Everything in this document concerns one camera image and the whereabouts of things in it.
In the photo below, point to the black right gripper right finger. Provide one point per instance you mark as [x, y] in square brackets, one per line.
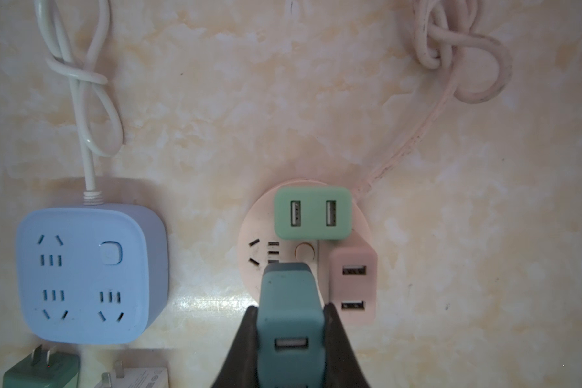
[342, 368]

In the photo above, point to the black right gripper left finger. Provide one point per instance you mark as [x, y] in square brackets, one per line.
[240, 367]

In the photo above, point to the teal plug adapter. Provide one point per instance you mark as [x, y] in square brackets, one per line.
[290, 328]

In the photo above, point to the pink plug adapter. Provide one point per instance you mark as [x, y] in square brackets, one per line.
[353, 275]

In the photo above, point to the white plug adapter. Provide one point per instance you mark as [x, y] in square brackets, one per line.
[124, 377]

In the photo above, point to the light green plug adapter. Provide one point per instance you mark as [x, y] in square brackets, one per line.
[44, 368]

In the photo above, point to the pink round power strip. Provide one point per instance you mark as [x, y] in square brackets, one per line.
[258, 245]

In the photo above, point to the blue square power strip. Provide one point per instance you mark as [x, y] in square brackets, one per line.
[92, 274]

